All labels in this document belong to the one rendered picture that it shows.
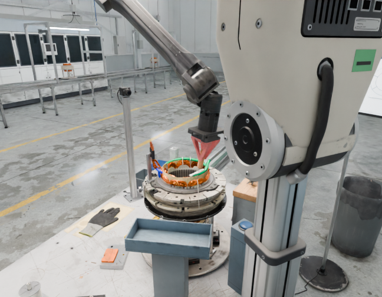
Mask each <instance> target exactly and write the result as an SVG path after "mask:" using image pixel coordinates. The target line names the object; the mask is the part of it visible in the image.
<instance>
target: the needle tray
mask: <svg viewBox="0 0 382 297"><path fill-rule="evenodd" d="M211 241H212V224H207V223H193V222H180V221H173V220H160V219H146V218H139V217H137V218H136V219H135V221H134V223H133V224H132V226H131V228H130V230H129V232H128V234H127V235H126V237H125V239H124V242H125V248H126V251H128V252H139V253H150V254H152V269H153V287H154V297H188V294H189V258H195V259H207V260H209V257H210V247H211Z"/></svg>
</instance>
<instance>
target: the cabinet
mask: <svg viewBox="0 0 382 297"><path fill-rule="evenodd" d="M255 206H256V203H255V202H252V201H249V200H245V199H241V198H239V197H235V196H234V197H233V213H232V226H233V225H234V224H236V223H237V222H239V221H241V220H242V219H246V220H248V221H250V222H252V223H254V218H255Z"/></svg>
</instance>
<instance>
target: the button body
mask: <svg viewBox="0 0 382 297"><path fill-rule="evenodd" d="M243 221H248V220H246V219H242V220H241V221H239V222H237V223H236V224H234V225H233V226H231V231H230V250H229V269H228V286H230V287H231V288H232V289H233V290H234V291H236V292H237V293H238V294H240V295H241V296H242V282H243V269H244V262H245V249H246V243H245V241H244V231H242V230H240V229H239V227H238V225H239V224H240V222H243ZM251 223H252V222H251ZM252 224H253V225H254V223H252Z"/></svg>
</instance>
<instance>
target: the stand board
mask: <svg viewBox="0 0 382 297"><path fill-rule="evenodd" d="M247 182H249V180H248V179H247V178H245V179H244V180H243V181H242V182H241V183H240V184H239V185H238V186H237V187H236V188H235V189H234V190H233V196H235V197H239V198H241V199H245V200H249V201H252V202H255V203H256V195H257V188H258V182H257V183H256V186H252V185H250V184H247Z"/></svg>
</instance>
